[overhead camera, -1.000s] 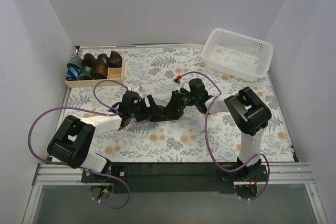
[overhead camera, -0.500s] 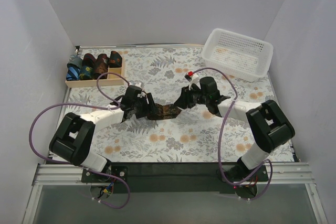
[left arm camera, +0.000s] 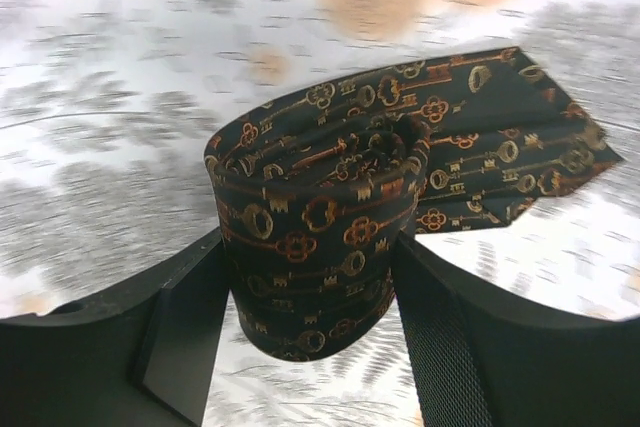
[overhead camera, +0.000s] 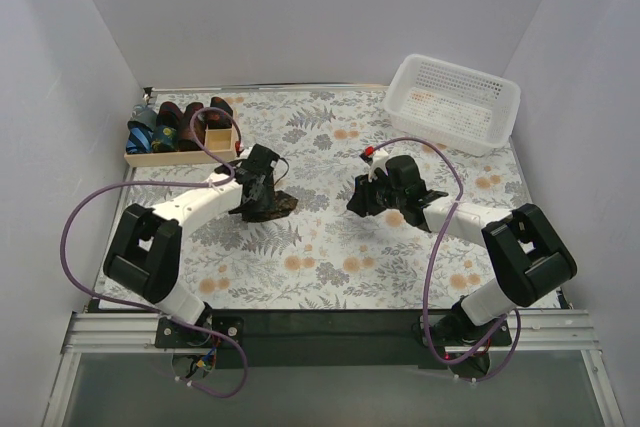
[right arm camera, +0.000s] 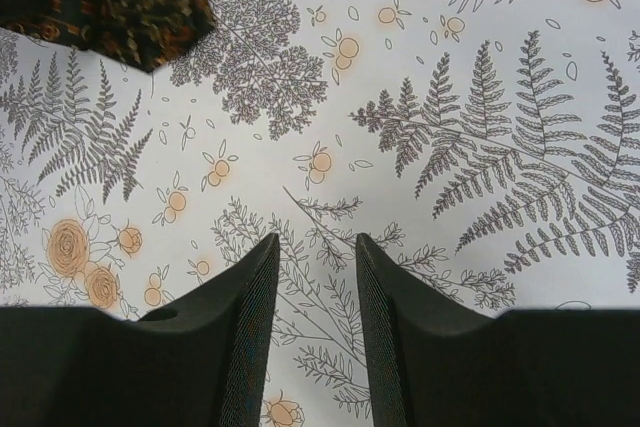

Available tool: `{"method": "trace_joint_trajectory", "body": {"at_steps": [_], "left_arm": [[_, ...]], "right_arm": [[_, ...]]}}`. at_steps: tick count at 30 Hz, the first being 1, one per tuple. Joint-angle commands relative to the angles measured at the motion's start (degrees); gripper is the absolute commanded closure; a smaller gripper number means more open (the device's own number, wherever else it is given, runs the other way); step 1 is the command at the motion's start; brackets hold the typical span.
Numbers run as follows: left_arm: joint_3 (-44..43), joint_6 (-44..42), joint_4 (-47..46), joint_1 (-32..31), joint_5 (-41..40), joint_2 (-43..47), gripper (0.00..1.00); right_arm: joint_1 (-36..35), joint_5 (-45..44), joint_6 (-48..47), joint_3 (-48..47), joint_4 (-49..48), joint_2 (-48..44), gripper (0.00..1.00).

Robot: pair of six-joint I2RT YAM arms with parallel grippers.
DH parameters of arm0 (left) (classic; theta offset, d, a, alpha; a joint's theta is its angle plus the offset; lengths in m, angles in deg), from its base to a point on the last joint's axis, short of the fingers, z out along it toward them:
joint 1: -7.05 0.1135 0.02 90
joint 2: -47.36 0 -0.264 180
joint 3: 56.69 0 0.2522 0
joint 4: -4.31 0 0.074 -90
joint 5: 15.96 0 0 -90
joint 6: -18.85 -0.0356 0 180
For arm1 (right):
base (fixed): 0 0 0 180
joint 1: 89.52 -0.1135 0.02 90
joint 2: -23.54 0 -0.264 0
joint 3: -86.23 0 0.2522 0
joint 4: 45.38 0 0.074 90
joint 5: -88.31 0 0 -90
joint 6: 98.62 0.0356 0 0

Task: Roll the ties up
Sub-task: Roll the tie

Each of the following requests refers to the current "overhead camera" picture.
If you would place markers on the white plastic perforated basket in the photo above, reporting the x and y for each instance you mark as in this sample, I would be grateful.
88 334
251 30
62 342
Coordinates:
462 108

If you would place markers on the brown patterned rolled tie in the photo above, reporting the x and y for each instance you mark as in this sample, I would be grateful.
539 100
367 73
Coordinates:
192 130

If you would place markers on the blue striped rolled tie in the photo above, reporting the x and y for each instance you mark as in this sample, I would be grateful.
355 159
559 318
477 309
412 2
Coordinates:
139 139

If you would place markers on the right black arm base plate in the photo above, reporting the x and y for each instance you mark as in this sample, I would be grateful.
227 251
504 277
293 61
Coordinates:
500 338

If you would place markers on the floral patterned table mat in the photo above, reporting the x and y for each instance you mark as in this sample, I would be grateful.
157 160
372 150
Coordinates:
322 255

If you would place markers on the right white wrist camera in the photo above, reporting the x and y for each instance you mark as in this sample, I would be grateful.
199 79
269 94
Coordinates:
376 159

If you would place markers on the dark red rolled tie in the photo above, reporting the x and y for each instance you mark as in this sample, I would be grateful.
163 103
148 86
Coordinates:
169 115

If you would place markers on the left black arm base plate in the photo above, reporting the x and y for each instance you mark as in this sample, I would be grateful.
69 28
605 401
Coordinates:
200 334

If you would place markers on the grey rolled tie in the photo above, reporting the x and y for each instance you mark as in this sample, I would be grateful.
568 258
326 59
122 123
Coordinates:
142 116

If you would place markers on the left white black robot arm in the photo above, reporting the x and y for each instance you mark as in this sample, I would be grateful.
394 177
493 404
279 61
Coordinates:
144 255

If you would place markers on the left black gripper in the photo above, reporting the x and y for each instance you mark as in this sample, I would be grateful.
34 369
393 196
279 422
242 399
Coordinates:
257 192

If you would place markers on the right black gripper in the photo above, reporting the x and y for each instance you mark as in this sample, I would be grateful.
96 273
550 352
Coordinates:
370 195

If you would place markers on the black orange-dotted rolled tie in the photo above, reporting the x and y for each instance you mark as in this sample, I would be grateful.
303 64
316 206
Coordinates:
220 114

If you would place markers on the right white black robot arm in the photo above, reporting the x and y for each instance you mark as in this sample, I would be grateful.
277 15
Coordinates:
528 258

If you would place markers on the navy yellow-dotted rolled tie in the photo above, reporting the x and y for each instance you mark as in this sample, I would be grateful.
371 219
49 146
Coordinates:
164 139

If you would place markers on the black tie with gold keys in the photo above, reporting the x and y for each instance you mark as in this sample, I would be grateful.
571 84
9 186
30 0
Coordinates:
282 205

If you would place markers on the wooden compartment tray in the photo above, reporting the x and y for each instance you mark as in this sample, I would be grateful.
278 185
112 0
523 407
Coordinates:
224 143

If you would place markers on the aluminium frame rail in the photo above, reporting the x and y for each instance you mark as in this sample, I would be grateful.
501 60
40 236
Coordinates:
328 368

